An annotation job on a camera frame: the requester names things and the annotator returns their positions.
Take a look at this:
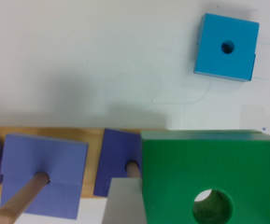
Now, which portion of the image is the blue square block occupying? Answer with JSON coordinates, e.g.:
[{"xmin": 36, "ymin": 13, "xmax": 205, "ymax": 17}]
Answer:
[{"xmin": 194, "ymin": 13, "xmax": 260, "ymax": 81}]

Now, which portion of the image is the dark purple square block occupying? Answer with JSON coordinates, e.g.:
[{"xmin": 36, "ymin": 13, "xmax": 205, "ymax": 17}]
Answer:
[{"xmin": 93, "ymin": 129, "xmax": 142, "ymax": 197}]

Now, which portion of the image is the wooden peg base board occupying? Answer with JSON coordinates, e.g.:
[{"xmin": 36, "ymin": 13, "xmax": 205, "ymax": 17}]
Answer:
[{"xmin": 0, "ymin": 125, "xmax": 170, "ymax": 199}]

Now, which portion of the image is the green wooden block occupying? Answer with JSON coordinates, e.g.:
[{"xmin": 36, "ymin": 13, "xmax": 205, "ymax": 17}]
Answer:
[{"xmin": 141, "ymin": 131, "xmax": 270, "ymax": 224}]

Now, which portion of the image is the near wooden peg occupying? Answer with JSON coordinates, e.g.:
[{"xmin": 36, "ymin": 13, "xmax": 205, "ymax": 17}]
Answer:
[{"xmin": 126, "ymin": 161, "xmax": 141, "ymax": 178}]

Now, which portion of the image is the middle wooden peg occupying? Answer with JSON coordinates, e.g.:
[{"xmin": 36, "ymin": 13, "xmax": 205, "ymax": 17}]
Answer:
[{"xmin": 0, "ymin": 173, "xmax": 50, "ymax": 224}]

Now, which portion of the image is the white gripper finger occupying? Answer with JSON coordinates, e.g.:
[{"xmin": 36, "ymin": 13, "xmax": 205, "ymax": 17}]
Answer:
[{"xmin": 102, "ymin": 177, "xmax": 147, "ymax": 224}]

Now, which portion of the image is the wooden peg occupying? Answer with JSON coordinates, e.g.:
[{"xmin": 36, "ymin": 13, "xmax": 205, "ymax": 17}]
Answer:
[
  {"xmin": 126, "ymin": 161, "xmax": 141, "ymax": 178},
  {"xmin": 0, "ymin": 173, "xmax": 50, "ymax": 224}
]

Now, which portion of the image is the light purple square block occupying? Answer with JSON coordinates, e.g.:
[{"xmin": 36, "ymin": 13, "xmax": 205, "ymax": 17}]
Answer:
[{"xmin": 0, "ymin": 133, "xmax": 89, "ymax": 219}]

